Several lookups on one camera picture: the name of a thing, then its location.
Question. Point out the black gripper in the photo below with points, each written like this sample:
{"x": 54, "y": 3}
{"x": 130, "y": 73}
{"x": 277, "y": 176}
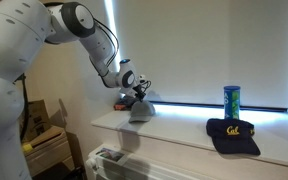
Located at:
{"x": 138, "y": 90}

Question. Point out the grey baseball cap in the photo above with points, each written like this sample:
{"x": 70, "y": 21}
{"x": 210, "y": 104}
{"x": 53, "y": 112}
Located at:
{"x": 142, "y": 110}

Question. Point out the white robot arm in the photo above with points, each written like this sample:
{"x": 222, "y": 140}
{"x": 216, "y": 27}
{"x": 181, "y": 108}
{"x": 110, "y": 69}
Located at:
{"x": 14, "y": 50}

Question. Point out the navy Cal baseball cap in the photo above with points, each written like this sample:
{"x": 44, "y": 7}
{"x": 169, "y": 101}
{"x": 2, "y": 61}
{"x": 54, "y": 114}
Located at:
{"x": 232, "y": 136}

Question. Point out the photo card with white border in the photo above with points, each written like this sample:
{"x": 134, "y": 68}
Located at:
{"x": 110, "y": 154}

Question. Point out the white window roller blind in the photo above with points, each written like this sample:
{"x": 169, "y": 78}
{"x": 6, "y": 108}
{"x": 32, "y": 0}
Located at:
{"x": 200, "y": 50}

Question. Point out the blue tennis ball can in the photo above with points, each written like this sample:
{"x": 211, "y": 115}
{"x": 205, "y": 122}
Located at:
{"x": 231, "y": 101}

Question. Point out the small printed cardboard box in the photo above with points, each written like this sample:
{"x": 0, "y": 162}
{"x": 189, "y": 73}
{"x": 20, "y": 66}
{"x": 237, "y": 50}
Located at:
{"x": 37, "y": 118}

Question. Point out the cream storage box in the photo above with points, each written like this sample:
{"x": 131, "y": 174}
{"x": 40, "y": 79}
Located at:
{"x": 49, "y": 150}

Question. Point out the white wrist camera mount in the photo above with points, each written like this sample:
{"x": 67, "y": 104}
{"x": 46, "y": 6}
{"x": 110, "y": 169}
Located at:
{"x": 144, "y": 80}

